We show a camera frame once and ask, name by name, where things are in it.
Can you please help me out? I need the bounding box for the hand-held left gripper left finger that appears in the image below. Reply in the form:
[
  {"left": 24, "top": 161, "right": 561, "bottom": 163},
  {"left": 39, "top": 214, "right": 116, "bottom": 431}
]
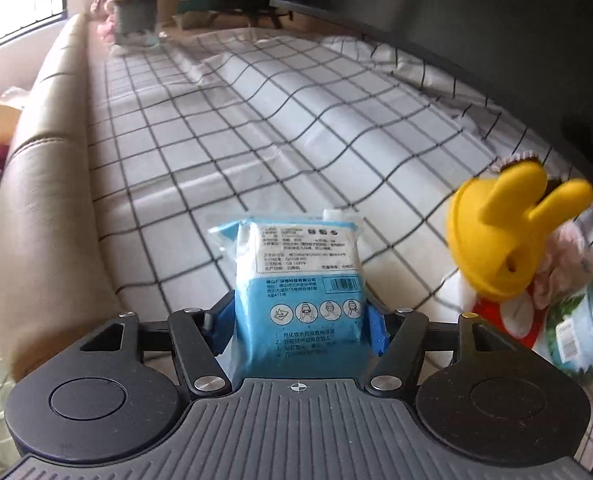
[{"left": 80, "top": 296, "right": 238, "bottom": 395}]

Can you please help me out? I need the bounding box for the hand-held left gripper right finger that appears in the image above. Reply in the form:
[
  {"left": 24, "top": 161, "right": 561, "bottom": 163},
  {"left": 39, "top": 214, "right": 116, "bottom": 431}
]
[{"left": 363, "top": 300, "right": 518, "bottom": 395}]

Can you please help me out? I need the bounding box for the blue cotton pad packet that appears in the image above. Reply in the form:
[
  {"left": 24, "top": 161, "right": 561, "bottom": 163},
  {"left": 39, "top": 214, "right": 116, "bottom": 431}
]
[{"left": 208, "top": 208, "right": 377, "bottom": 381}]

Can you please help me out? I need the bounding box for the yellow eared plush toy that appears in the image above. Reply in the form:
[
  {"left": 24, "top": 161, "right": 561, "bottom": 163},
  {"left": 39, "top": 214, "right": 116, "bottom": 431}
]
[{"left": 449, "top": 159, "right": 593, "bottom": 302}]

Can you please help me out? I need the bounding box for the green lid glass jar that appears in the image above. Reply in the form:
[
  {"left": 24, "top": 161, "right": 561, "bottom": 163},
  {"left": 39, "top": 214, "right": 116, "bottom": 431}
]
[{"left": 544, "top": 269, "right": 593, "bottom": 387}]

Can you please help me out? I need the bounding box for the black checked white cloth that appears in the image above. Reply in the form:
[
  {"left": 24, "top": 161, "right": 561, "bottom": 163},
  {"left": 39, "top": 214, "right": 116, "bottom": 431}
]
[{"left": 84, "top": 22, "right": 593, "bottom": 396}]

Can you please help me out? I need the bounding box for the beige leather sofa back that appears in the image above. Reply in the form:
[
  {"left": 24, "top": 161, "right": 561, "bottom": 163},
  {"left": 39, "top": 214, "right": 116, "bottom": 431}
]
[{"left": 0, "top": 12, "right": 127, "bottom": 382}]

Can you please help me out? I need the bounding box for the potted plant in grey pot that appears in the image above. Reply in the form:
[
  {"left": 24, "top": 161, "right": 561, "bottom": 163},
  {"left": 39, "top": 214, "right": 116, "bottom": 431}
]
[{"left": 99, "top": 0, "right": 202, "bottom": 51}]

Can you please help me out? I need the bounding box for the dark flat monitor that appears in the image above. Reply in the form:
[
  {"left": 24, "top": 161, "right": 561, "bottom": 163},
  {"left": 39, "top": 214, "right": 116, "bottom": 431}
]
[{"left": 269, "top": 0, "right": 593, "bottom": 183}]

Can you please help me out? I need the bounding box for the pink plush toy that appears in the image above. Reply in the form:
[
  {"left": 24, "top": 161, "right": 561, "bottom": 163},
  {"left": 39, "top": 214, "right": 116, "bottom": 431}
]
[{"left": 89, "top": 0, "right": 123, "bottom": 45}]

